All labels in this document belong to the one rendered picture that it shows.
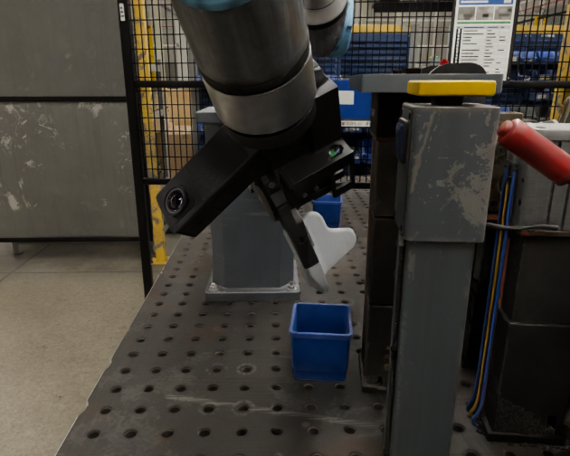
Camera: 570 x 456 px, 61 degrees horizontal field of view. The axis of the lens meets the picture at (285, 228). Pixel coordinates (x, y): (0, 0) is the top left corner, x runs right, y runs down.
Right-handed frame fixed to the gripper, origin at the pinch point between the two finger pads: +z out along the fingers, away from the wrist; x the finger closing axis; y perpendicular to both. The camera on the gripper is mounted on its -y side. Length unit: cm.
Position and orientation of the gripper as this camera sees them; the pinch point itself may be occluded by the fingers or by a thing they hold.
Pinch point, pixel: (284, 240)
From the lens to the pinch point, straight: 52.6
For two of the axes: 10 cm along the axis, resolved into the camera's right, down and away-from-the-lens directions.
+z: 1.6, 4.8, 8.6
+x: -4.7, -7.3, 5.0
